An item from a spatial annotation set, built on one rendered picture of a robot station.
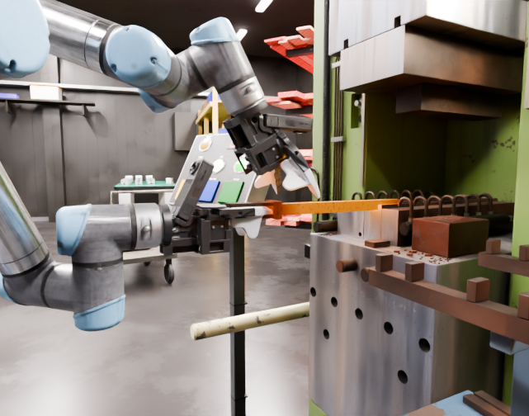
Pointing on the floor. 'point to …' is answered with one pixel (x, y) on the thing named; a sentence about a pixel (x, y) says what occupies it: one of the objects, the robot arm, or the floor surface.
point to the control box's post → (237, 315)
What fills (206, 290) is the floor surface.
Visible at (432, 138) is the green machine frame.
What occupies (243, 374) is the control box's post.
